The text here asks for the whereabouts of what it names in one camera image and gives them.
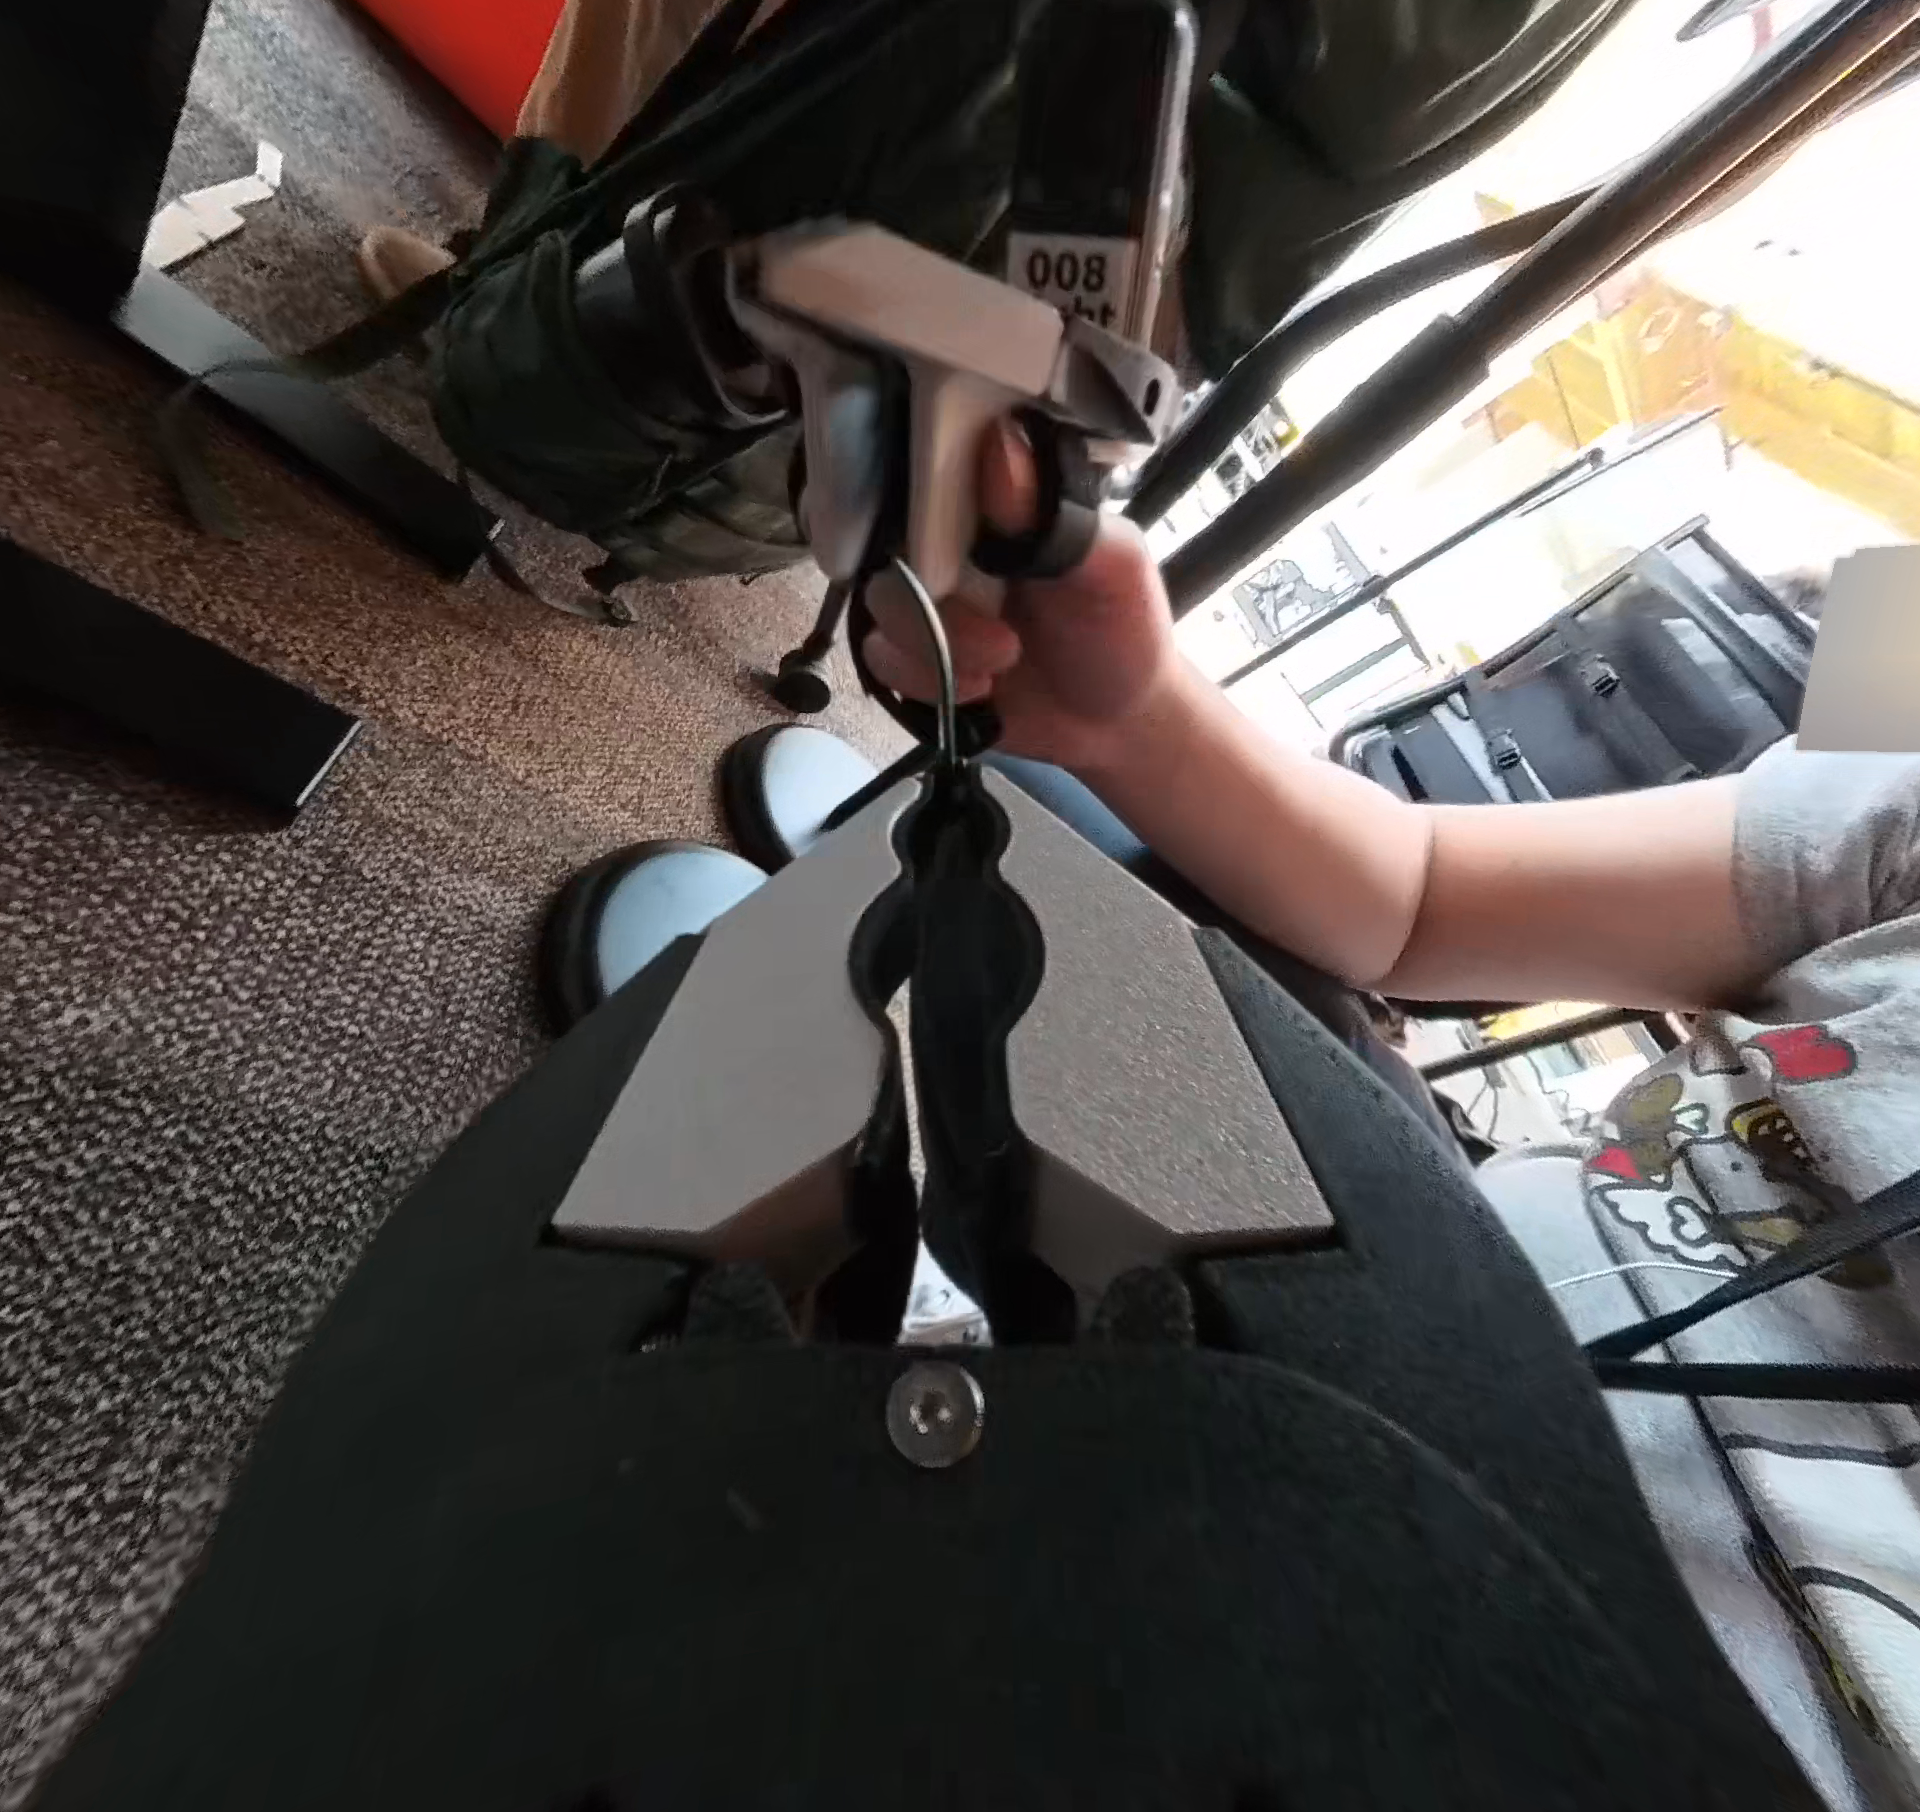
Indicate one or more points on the white paper scrap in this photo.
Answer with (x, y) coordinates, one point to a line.
(225, 199)

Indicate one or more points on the black desk leg panel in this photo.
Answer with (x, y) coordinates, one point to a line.
(90, 72)

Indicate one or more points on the person's right forearm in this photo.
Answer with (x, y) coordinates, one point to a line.
(1425, 866)

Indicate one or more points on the black open case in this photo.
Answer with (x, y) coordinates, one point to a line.
(1648, 672)

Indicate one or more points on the person's right hand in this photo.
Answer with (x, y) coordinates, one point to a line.
(1079, 641)

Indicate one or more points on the dark green backpack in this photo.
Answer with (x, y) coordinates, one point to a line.
(600, 343)

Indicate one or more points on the black metal frame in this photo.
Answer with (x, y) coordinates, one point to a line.
(1501, 325)

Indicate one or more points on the black desk foot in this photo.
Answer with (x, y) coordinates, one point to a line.
(151, 672)
(330, 446)

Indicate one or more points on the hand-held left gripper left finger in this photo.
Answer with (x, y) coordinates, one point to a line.
(721, 1092)

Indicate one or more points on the light blue toe shoe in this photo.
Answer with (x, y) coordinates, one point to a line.
(659, 912)
(802, 792)

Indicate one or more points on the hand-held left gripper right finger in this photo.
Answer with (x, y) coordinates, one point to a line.
(1155, 1092)

